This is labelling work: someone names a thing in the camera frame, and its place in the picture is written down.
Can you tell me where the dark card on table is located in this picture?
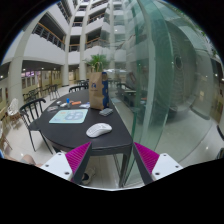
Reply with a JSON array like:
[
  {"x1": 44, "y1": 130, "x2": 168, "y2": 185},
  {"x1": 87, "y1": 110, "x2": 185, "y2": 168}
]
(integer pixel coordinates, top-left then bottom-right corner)
[{"x1": 47, "y1": 106, "x2": 58, "y2": 112}]

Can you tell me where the white computer mouse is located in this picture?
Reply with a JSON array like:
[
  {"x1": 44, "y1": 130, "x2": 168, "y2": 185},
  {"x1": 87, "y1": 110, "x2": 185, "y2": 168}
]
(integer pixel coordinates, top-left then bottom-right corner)
[{"x1": 86, "y1": 123, "x2": 112, "y2": 138}]

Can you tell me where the white shoe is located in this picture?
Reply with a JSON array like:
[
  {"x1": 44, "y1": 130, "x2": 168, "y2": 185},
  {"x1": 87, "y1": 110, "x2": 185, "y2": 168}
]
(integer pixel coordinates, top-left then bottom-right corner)
[{"x1": 82, "y1": 168, "x2": 95, "y2": 185}]

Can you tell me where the blue capped small bottle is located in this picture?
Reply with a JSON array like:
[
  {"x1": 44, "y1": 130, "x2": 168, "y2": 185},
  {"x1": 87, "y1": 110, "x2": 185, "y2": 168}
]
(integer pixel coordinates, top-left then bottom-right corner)
[{"x1": 66, "y1": 98, "x2": 70, "y2": 108}]

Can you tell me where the black chair behind table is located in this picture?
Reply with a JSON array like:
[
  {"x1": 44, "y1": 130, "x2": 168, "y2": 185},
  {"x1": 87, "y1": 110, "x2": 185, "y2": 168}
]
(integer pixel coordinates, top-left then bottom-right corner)
[{"x1": 69, "y1": 85, "x2": 88, "y2": 93}]

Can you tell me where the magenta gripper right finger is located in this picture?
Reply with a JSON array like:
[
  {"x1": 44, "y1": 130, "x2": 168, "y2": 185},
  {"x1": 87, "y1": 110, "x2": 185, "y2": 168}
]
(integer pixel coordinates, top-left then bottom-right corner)
[{"x1": 132, "y1": 141, "x2": 184, "y2": 185}]

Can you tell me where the black chair near left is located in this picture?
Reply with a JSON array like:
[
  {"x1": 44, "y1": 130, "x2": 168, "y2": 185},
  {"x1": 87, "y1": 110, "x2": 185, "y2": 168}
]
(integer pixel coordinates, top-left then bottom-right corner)
[{"x1": 19, "y1": 98, "x2": 50, "y2": 150}]

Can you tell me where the black oval table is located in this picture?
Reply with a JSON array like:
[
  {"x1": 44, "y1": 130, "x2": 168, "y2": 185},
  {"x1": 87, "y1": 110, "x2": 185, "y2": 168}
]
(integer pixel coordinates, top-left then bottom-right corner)
[{"x1": 35, "y1": 88, "x2": 134, "y2": 188}]

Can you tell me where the light blue mouse pad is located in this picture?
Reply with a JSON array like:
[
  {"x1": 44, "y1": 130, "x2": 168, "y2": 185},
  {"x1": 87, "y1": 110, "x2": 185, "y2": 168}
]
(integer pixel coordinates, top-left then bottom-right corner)
[{"x1": 49, "y1": 109, "x2": 88, "y2": 124}]

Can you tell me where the white chair far left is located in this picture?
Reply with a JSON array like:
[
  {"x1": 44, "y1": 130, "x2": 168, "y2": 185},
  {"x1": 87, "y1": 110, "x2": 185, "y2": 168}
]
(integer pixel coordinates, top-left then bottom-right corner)
[{"x1": 7, "y1": 98, "x2": 21, "y2": 126}]

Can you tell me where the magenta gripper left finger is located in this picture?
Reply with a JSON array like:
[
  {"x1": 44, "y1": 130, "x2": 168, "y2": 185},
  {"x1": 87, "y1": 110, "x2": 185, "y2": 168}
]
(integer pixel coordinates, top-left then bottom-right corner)
[{"x1": 40, "y1": 141, "x2": 93, "y2": 185}]

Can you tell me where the brown paper bag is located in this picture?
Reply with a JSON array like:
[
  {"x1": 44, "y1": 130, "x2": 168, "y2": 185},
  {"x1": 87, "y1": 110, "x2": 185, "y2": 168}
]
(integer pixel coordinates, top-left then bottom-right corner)
[{"x1": 89, "y1": 72, "x2": 104, "y2": 110}]

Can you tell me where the grey rectangular case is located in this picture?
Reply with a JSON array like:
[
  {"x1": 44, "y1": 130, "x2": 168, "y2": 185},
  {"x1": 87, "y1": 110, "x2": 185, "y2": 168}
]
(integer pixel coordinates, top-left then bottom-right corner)
[{"x1": 99, "y1": 108, "x2": 113, "y2": 116}]

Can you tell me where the orange marker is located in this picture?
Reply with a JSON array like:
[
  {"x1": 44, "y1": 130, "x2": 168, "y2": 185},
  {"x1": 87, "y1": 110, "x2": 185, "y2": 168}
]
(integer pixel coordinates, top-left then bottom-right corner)
[{"x1": 71, "y1": 101, "x2": 81, "y2": 105}]

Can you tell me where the potted palm plant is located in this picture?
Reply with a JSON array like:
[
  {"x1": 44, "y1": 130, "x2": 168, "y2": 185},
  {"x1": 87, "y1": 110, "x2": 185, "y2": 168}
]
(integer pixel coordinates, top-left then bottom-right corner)
[{"x1": 84, "y1": 54, "x2": 109, "y2": 72}]

